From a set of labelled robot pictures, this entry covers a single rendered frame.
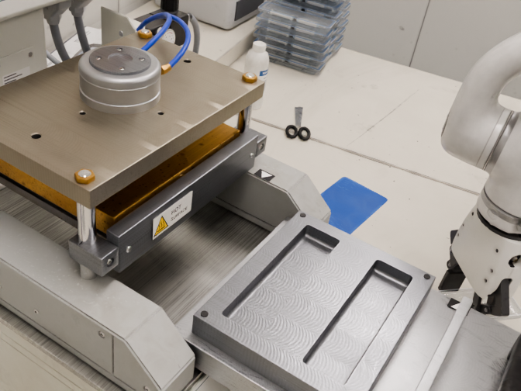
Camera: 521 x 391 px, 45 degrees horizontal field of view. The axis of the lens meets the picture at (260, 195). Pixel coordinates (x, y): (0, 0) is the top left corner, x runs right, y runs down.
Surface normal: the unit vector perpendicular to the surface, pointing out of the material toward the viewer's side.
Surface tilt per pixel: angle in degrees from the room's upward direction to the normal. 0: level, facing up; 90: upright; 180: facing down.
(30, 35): 90
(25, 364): 90
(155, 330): 41
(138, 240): 90
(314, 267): 0
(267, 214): 90
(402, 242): 0
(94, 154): 0
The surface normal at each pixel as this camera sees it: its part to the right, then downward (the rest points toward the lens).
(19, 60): 0.84, 0.41
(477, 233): -0.98, -0.02
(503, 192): -0.83, 0.23
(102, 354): -0.53, 0.46
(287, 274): 0.14, -0.79
